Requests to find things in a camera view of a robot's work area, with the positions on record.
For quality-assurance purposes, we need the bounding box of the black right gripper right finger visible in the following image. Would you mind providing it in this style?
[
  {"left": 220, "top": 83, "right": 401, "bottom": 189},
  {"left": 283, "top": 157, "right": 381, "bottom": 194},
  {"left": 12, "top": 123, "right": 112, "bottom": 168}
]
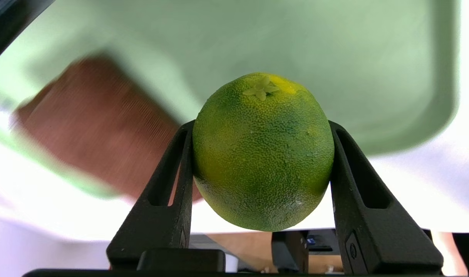
[{"left": 328, "top": 121, "right": 444, "bottom": 274}]

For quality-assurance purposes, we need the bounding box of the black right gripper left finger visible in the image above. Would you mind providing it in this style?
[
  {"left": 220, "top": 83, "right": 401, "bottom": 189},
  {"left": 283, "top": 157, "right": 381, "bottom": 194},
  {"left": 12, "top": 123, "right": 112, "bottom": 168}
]
[{"left": 106, "top": 120, "right": 226, "bottom": 272}]

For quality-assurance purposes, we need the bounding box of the green lime fruit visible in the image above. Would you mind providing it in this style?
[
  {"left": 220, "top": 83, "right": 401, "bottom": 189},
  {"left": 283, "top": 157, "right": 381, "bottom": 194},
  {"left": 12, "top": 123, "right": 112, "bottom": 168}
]
[{"left": 192, "top": 72, "right": 335, "bottom": 232}]

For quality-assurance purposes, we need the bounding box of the brown towel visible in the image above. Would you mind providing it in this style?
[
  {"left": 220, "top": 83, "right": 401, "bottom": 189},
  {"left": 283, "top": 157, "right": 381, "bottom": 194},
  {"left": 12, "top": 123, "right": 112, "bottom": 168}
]
[{"left": 11, "top": 56, "right": 204, "bottom": 202}]

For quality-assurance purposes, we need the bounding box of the light green plastic tray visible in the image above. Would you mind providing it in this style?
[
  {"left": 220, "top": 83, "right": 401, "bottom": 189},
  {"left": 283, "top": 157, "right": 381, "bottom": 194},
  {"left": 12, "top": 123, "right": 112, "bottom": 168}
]
[{"left": 0, "top": 0, "right": 461, "bottom": 199}]

